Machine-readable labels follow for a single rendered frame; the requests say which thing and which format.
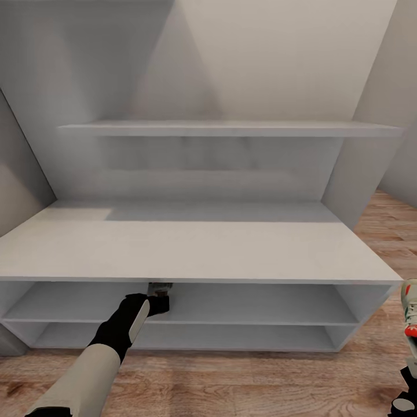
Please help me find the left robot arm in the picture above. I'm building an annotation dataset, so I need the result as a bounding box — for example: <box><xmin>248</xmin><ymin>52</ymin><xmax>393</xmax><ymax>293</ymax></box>
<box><xmin>23</xmin><ymin>283</ymin><xmax>173</xmax><ymax>417</ymax></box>

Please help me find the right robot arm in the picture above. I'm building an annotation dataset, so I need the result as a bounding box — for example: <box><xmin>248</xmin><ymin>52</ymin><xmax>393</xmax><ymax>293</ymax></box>
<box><xmin>387</xmin><ymin>357</ymin><xmax>417</xmax><ymax>417</ymax></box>

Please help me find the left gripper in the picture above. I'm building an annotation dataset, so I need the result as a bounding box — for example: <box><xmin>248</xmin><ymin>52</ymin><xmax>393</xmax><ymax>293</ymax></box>
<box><xmin>150</xmin><ymin>296</ymin><xmax>170</xmax><ymax>316</ymax></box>

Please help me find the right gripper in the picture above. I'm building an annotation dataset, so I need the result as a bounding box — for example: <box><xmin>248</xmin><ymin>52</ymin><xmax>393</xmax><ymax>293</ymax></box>
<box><xmin>400</xmin><ymin>368</ymin><xmax>417</xmax><ymax>389</ymax></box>

